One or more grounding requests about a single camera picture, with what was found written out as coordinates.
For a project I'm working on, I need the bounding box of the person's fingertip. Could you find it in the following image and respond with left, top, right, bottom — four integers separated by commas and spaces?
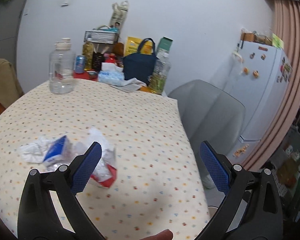
142, 229, 173, 240

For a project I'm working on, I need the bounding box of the blue Vinda tissue pack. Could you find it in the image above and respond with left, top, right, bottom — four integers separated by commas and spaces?
43, 135, 72, 167

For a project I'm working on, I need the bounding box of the crumpled white tissue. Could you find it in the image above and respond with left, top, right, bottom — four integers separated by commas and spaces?
18, 137, 54, 164

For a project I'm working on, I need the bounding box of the crushed clear plastic bottle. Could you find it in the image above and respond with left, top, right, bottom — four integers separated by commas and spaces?
64, 142, 89, 162

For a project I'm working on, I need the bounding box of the torn red white carton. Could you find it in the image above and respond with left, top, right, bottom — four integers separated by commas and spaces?
90, 147, 117, 189

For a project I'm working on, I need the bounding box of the floral cream tablecloth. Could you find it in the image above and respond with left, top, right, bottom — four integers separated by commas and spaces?
0, 80, 210, 239

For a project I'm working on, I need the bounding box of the grey chair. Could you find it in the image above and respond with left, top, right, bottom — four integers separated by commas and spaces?
168, 80, 245, 189

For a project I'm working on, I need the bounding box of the white refrigerator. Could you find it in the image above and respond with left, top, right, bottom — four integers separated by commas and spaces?
223, 41, 291, 143

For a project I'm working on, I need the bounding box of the brown cushion chair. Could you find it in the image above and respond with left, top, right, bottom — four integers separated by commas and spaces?
0, 59, 24, 108

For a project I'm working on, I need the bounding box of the large clear water jug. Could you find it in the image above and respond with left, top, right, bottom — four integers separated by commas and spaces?
49, 38, 76, 94

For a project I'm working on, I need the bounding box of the blue tissue box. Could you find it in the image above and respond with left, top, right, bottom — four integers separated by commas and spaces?
98, 62, 125, 86

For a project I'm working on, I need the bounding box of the blue drink can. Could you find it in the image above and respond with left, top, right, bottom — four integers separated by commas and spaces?
75, 55, 85, 74

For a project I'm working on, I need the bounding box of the clear bottle with yellow label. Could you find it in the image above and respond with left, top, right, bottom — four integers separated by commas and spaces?
148, 51, 171, 95

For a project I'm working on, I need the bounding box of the black utensil holder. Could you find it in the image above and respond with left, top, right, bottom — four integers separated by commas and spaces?
91, 52, 105, 72

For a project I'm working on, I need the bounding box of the navy lunch bag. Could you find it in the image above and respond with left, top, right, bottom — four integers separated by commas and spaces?
123, 38, 157, 86

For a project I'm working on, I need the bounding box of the green box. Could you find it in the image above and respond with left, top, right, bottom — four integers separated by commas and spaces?
156, 37, 173, 56

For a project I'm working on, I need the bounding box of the yellow snack bag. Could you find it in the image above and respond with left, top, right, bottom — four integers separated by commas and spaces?
124, 36, 155, 56

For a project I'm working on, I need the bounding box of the white paper bag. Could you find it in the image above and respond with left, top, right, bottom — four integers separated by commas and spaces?
109, 1, 129, 31

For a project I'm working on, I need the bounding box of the black wire basket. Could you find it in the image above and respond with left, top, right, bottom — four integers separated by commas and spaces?
84, 30, 119, 44

